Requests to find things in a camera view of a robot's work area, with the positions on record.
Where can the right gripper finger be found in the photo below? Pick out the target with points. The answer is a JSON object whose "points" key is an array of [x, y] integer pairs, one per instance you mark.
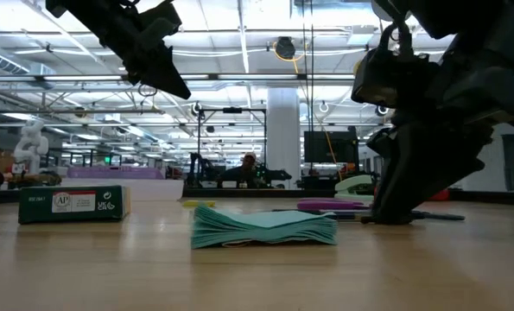
{"points": [[425, 164]]}

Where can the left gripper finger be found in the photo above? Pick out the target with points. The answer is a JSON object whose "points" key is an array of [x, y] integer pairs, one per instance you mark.
{"points": [[161, 71]]}

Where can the grey black pen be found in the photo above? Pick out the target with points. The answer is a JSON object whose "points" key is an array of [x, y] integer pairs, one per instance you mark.
{"points": [[442, 216]]}

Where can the clear pencil case purple lid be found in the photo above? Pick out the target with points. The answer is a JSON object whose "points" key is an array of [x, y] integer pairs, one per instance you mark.
{"points": [[153, 190]]}

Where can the yellow sticky note pad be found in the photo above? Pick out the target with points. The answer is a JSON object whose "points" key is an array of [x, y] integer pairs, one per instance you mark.
{"points": [[198, 203]]}

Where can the teal sticky note stack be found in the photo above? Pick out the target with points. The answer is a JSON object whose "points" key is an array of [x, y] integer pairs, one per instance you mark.
{"points": [[261, 231]]}

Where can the green yellow crayon box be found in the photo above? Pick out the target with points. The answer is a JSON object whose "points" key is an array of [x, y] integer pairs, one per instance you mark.
{"points": [[40, 207]]}

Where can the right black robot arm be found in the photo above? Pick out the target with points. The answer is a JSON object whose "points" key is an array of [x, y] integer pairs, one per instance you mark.
{"points": [[464, 15]]}

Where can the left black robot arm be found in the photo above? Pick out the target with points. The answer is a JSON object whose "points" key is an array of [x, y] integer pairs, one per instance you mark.
{"points": [[60, 6]]}

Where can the orange stand with pole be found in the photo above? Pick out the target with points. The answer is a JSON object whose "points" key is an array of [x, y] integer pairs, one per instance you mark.
{"points": [[440, 195]]}

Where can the mint green stapler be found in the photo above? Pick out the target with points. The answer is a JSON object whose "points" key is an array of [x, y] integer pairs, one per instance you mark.
{"points": [[351, 188]]}

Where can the person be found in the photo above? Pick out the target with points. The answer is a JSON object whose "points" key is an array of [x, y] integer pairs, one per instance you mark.
{"points": [[248, 170]]}

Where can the white round lamp head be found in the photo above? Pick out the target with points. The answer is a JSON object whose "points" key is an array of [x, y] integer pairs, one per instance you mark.
{"points": [[379, 8]]}

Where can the white round pillar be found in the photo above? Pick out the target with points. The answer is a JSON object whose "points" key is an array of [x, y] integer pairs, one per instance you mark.
{"points": [[283, 138]]}

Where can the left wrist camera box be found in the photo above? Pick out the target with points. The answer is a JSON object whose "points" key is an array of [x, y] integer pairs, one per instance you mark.
{"points": [[161, 21]]}

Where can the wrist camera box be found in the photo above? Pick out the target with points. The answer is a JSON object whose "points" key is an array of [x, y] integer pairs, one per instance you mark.
{"points": [[161, 21], [390, 80]]}

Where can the black metal frame rig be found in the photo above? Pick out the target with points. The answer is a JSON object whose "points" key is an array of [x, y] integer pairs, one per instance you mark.
{"points": [[232, 110]]}

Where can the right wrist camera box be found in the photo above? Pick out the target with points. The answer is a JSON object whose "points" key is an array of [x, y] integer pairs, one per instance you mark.
{"points": [[390, 80]]}

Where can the silver ceiling duct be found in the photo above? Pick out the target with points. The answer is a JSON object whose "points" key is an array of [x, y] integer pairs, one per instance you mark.
{"points": [[1, 60]]}

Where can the black table edge rail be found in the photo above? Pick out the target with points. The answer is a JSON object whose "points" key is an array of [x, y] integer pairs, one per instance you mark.
{"points": [[256, 192]]}

